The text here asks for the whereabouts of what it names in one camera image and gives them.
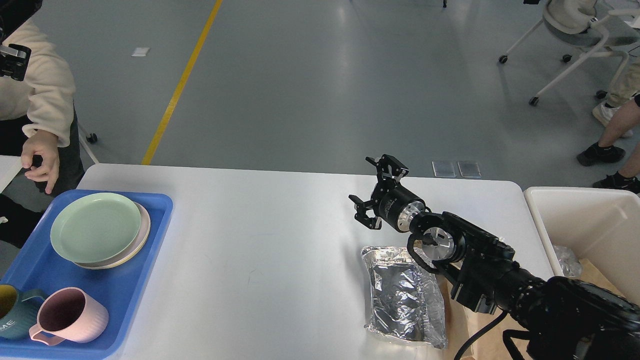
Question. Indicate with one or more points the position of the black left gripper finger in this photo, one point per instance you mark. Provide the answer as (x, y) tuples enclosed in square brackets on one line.
[(14, 61)]

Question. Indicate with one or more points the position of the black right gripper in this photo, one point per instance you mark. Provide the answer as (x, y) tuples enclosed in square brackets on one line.
[(395, 204)]

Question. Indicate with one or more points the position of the green ceramic plate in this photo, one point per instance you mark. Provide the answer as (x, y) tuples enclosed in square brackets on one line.
[(95, 228)]

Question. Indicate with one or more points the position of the dark green ceramic mug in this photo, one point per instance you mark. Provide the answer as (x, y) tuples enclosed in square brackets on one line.
[(18, 311)]

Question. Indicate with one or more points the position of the pink ceramic mug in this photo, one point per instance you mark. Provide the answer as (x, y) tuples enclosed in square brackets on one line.
[(69, 314)]

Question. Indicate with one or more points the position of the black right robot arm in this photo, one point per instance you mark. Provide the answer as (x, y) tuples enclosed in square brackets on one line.
[(561, 318)]

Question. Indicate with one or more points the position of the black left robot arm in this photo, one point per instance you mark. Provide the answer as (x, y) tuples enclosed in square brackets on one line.
[(13, 13)]

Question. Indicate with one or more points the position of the person in cream sweater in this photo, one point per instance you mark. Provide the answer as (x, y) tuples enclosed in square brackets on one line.
[(38, 122)]

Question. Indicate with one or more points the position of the left floor socket plate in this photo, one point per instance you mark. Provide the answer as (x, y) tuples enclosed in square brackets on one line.
[(444, 169)]

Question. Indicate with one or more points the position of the floor socket plate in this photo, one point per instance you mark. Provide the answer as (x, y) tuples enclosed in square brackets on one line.
[(469, 169), (444, 169)]

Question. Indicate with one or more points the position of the right floor socket plate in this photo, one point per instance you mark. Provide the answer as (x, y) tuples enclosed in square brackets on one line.
[(469, 169)]

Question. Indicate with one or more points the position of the white chair near person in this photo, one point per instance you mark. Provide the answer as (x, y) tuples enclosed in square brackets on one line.
[(86, 138)]

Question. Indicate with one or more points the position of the silver foil bag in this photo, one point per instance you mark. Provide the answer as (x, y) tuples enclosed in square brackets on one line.
[(406, 303)]

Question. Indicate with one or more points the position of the brown paper bag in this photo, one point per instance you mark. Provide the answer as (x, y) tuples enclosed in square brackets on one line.
[(461, 323)]

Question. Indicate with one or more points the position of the blue plastic tray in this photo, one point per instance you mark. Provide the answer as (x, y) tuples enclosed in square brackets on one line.
[(119, 289)]

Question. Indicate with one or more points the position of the pink ceramic plate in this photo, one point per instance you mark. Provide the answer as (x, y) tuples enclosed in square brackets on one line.
[(131, 250)]

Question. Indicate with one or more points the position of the white plastic bin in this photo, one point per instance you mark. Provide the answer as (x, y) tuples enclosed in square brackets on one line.
[(600, 225)]

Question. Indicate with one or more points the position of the person in white shorts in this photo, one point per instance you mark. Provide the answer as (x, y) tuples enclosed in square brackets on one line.
[(604, 151)]

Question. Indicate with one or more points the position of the person in beige trousers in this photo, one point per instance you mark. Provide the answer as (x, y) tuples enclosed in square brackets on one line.
[(624, 89)]

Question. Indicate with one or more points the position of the white office chair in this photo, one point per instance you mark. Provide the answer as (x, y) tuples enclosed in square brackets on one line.
[(593, 27)]

